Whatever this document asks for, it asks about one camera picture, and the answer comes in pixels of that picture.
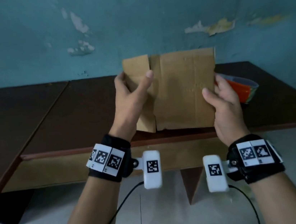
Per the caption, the black wrist strap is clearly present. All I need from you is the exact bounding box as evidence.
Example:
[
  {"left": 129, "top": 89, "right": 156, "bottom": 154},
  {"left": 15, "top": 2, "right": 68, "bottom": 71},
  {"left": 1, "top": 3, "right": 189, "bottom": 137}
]
[
  {"left": 83, "top": 130, "right": 140, "bottom": 187},
  {"left": 223, "top": 130, "right": 287, "bottom": 187}
]

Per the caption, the person's left forearm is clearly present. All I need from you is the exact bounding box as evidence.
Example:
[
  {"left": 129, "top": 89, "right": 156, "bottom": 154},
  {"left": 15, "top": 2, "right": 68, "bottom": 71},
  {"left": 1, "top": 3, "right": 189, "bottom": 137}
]
[{"left": 42, "top": 171, "right": 128, "bottom": 224}]

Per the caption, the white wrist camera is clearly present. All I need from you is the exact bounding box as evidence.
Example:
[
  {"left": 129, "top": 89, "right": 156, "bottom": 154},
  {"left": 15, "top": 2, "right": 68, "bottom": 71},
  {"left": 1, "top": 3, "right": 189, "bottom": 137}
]
[
  {"left": 132, "top": 149, "right": 164, "bottom": 191},
  {"left": 202, "top": 152, "right": 240, "bottom": 194}
]

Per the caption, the dark brown wooden table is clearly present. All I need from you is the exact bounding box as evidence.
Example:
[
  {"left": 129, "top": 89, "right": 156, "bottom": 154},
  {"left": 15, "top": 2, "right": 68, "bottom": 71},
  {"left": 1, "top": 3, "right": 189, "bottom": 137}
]
[{"left": 0, "top": 48, "right": 296, "bottom": 224}]

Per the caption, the black camera cable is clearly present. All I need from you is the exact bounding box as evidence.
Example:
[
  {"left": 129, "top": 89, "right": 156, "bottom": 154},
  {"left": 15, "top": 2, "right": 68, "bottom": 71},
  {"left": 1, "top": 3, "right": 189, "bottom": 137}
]
[
  {"left": 228, "top": 181, "right": 262, "bottom": 224},
  {"left": 82, "top": 181, "right": 150, "bottom": 224}
]

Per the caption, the person's right forearm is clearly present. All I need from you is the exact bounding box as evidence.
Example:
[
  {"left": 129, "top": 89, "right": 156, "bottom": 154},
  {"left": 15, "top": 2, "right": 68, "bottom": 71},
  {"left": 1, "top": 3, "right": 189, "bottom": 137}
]
[{"left": 248, "top": 170, "right": 296, "bottom": 224}]

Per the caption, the black right camera cable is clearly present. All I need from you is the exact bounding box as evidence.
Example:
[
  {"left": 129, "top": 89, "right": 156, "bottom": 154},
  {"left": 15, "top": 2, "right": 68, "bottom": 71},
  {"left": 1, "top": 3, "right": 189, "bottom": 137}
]
[{"left": 228, "top": 181, "right": 262, "bottom": 224}]

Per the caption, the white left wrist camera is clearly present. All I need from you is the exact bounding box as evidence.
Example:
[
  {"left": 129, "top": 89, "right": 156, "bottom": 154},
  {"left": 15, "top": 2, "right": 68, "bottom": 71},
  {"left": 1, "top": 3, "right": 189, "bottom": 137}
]
[{"left": 132, "top": 149, "right": 164, "bottom": 191}]

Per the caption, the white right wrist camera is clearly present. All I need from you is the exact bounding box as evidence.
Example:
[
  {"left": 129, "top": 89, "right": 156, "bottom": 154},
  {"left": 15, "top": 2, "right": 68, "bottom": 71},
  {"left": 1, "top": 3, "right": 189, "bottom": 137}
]
[{"left": 202, "top": 152, "right": 240, "bottom": 194}]

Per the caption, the person's right hand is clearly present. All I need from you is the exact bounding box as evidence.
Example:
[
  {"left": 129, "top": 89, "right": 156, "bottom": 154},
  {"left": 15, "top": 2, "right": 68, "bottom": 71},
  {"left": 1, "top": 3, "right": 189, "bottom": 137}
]
[{"left": 200, "top": 69, "right": 252, "bottom": 149}]

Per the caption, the person's left hand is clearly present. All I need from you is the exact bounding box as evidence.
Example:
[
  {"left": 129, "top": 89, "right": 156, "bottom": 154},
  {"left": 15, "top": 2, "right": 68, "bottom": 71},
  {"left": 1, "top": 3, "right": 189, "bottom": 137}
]
[{"left": 102, "top": 68, "right": 162, "bottom": 145}]

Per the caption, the black left camera cable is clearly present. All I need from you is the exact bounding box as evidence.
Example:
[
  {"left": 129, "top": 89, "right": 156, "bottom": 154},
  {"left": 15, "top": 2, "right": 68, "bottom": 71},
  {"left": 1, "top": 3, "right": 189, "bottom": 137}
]
[{"left": 82, "top": 181, "right": 150, "bottom": 224}]

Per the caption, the black right wrist strap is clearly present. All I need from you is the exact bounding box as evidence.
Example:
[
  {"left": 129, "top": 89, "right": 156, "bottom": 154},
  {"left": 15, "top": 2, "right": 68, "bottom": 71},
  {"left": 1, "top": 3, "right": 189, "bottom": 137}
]
[{"left": 223, "top": 130, "right": 287, "bottom": 187}]

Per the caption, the orange packing tape roll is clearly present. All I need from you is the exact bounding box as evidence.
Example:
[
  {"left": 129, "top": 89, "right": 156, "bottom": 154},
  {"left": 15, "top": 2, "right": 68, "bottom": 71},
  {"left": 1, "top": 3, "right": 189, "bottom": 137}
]
[{"left": 213, "top": 68, "right": 261, "bottom": 108}]

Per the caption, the black left wrist strap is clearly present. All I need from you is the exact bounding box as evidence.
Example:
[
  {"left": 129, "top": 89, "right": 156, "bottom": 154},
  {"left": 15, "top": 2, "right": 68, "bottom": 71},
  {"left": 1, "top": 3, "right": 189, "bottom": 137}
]
[{"left": 83, "top": 130, "right": 140, "bottom": 187}]

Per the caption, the brown cardboard box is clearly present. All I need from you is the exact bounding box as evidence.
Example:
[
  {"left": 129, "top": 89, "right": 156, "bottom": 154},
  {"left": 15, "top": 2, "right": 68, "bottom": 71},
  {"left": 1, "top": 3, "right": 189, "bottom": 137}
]
[{"left": 121, "top": 46, "right": 225, "bottom": 138}]

